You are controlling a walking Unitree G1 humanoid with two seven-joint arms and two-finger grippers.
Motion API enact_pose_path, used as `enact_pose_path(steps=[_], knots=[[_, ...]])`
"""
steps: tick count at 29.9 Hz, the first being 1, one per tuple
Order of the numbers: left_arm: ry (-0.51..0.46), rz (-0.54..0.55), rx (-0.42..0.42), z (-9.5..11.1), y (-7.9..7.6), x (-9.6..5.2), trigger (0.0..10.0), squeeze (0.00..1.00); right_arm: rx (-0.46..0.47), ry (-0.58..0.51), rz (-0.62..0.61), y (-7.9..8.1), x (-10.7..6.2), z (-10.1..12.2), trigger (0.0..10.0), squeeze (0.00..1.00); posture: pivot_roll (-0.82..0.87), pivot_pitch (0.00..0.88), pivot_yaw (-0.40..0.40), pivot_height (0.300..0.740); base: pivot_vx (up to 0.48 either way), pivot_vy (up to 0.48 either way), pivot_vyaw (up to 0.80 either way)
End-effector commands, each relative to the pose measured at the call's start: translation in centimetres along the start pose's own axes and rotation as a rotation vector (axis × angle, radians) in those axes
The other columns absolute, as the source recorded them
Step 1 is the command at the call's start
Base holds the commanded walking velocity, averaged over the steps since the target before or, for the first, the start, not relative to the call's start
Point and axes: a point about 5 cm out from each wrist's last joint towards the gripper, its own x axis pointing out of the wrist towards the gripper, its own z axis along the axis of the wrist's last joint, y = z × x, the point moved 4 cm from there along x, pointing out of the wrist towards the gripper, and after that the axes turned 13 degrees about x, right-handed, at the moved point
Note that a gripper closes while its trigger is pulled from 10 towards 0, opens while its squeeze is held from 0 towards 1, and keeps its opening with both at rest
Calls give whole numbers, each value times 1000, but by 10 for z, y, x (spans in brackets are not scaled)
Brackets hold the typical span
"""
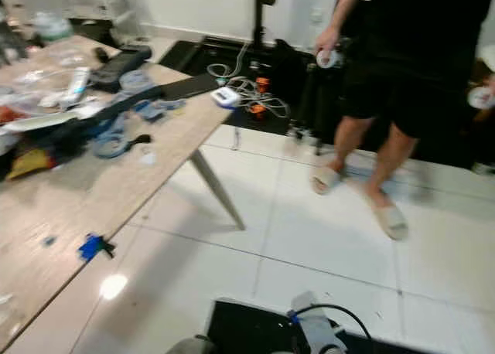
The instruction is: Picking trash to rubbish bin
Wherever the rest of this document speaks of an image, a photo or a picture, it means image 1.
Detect white round controller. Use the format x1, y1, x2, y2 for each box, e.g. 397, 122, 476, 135
316, 49, 340, 70
468, 86, 495, 111

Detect yellow packet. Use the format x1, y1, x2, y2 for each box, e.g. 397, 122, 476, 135
7, 149, 57, 179

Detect light wooden table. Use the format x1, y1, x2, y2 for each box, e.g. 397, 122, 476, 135
0, 35, 247, 352

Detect white bottle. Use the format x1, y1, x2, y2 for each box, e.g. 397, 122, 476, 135
63, 68, 92, 107

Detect blue clip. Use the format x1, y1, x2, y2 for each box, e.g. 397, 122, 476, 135
78, 234, 116, 261

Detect clear jar with green lid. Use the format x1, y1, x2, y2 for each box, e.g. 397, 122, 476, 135
34, 14, 75, 43

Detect black power strip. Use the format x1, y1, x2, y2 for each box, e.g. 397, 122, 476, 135
90, 48, 152, 93

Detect long black flat bar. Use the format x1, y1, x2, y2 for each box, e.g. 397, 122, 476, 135
46, 73, 222, 139

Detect white small device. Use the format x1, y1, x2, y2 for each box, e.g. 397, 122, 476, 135
210, 87, 243, 110

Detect grey robot leg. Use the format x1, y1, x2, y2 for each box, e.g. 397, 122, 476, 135
166, 335, 214, 354

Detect orange small tool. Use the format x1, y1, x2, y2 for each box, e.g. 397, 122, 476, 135
251, 77, 272, 116

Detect black robot torso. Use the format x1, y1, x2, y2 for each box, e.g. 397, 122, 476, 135
204, 298, 434, 354

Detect black tripod stand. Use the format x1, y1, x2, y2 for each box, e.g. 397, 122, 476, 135
238, 0, 280, 50

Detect beige slipper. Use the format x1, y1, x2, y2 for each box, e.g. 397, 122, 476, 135
373, 199, 411, 243
309, 165, 345, 196

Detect person in black clothes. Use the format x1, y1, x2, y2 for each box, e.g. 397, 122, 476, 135
309, 0, 495, 243

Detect blue coiled strap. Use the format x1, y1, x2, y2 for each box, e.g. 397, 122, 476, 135
91, 114, 152, 159

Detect white wire shelf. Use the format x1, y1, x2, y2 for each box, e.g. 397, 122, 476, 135
70, 0, 134, 24

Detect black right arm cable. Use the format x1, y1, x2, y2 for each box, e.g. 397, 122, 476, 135
288, 302, 377, 354

